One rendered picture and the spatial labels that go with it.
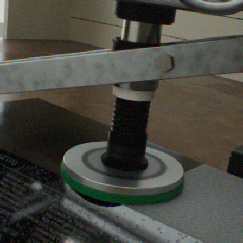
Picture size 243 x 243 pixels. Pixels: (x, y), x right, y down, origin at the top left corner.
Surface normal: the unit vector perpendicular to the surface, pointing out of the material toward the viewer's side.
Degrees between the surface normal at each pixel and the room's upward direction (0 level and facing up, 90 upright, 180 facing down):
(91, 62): 90
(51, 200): 45
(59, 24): 90
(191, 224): 0
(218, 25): 90
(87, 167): 0
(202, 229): 0
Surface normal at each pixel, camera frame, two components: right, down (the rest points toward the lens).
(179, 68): -0.25, 0.25
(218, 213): 0.14, -0.95
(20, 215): -0.30, -0.56
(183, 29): -0.62, 0.15
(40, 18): 0.77, 0.28
